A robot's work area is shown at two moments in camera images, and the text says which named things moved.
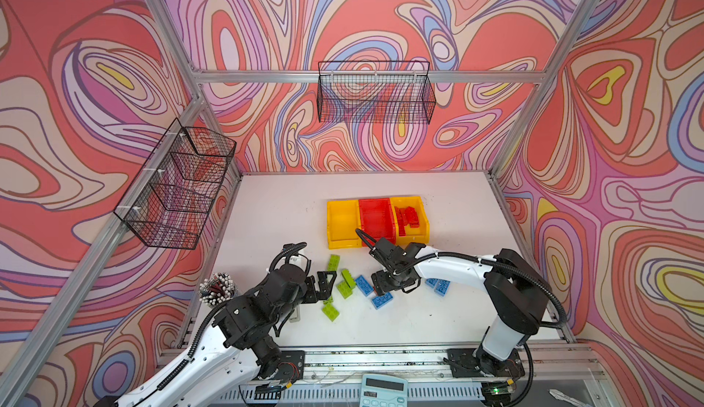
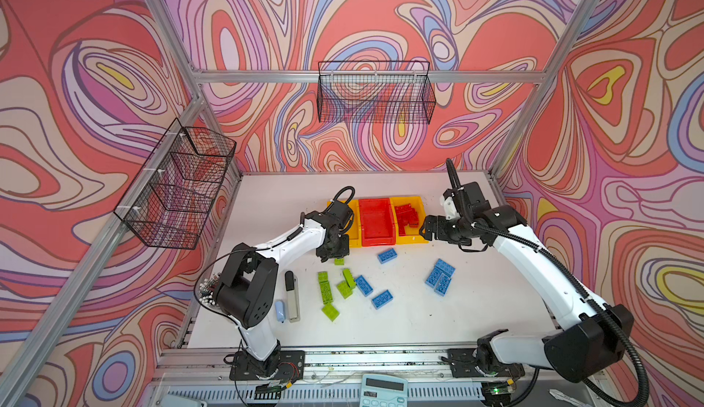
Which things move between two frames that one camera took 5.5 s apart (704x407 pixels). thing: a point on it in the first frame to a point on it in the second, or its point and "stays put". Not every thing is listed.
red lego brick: (412, 217) stays put
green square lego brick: (345, 289) stays put
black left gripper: (324, 290) to (345, 250)
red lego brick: (404, 218) stays put
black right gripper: (381, 287) to (439, 235)
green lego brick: (348, 278) stays put
